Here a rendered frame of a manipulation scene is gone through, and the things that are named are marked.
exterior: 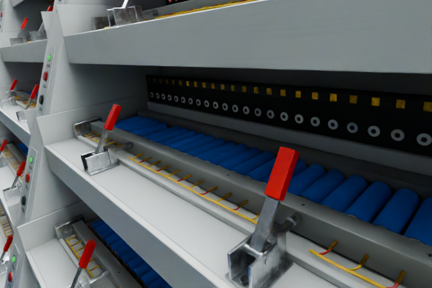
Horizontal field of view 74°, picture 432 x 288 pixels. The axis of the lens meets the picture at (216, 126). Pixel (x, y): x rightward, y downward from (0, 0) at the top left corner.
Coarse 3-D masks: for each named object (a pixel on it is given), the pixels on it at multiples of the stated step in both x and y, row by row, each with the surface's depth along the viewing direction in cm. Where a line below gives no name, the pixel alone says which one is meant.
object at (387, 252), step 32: (96, 128) 50; (160, 160) 36; (192, 160) 33; (224, 192) 28; (256, 192) 25; (288, 192) 24; (320, 224) 21; (352, 224) 20; (320, 256) 19; (352, 256) 20; (384, 256) 18; (416, 256) 17
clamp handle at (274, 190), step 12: (288, 156) 19; (276, 168) 20; (288, 168) 19; (276, 180) 19; (288, 180) 19; (264, 192) 20; (276, 192) 19; (264, 204) 19; (276, 204) 19; (264, 216) 19; (264, 228) 19; (252, 240) 19; (264, 240) 19
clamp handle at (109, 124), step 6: (114, 108) 38; (120, 108) 38; (114, 114) 38; (108, 120) 38; (114, 120) 38; (108, 126) 38; (108, 132) 38; (102, 138) 38; (102, 144) 38; (96, 150) 38
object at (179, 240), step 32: (64, 128) 51; (256, 128) 38; (64, 160) 42; (128, 160) 40; (384, 160) 28; (416, 160) 26; (96, 192) 33; (128, 192) 32; (160, 192) 31; (192, 192) 30; (128, 224) 28; (160, 224) 26; (192, 224) 25; (224, 224) 25; (160, 256) 25; (192, 256) 22; (224, 256) 21
